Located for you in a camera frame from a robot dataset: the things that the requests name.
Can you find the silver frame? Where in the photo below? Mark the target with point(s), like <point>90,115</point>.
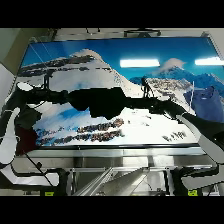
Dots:
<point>100,153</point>

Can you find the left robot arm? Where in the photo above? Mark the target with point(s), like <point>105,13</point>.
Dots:
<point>10,140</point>

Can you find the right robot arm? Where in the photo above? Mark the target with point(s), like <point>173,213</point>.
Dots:
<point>206,133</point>

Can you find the dark red garment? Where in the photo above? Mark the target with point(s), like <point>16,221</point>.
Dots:
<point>26,140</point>

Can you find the black garment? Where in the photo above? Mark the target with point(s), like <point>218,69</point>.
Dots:
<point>100,101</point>

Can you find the blue garment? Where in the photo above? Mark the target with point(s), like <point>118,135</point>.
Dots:
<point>207,105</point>

